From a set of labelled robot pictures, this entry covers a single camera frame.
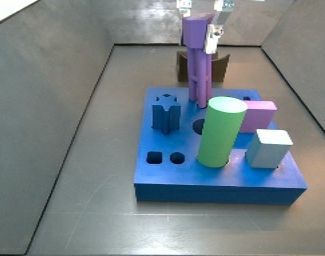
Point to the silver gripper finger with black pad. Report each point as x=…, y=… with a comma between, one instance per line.
x=184, y=6

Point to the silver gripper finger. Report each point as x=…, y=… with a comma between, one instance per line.
x=215, y=31

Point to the purple three prong object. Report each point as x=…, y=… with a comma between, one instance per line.
x=195, y=28

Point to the black curved fixture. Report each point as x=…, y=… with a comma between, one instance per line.
x=219, y=67

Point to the dark blue star peg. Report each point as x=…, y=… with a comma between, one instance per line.
x=167, y=113

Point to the pink rectangular block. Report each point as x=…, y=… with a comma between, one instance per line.
x=259, y=115

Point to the green cylinder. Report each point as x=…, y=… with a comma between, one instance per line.
x=224, y=118

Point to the light blue rectangular block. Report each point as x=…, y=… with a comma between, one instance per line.
x=268, y=148

